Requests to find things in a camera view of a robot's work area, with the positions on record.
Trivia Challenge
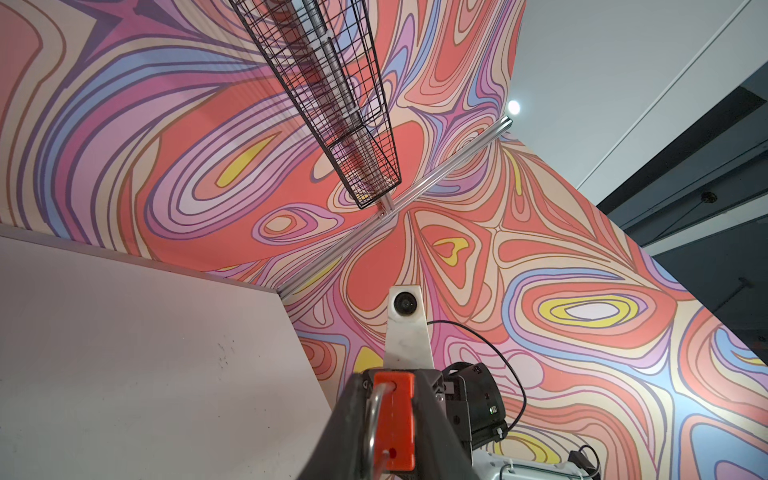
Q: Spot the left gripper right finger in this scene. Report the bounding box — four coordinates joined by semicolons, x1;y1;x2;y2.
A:
413;370;478;479

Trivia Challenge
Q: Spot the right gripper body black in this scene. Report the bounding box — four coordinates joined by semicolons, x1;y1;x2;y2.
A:
442;362;509;450

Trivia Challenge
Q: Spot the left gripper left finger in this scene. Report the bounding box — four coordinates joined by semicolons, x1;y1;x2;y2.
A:
313;374;367;479

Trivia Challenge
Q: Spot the red padlock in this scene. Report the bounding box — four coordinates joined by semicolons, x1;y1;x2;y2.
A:
363;368;416;479

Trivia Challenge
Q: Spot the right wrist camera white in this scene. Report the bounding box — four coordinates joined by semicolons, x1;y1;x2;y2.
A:
383;285;434;370

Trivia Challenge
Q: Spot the black wire basket back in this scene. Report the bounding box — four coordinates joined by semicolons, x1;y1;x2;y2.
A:
231;1;402;209

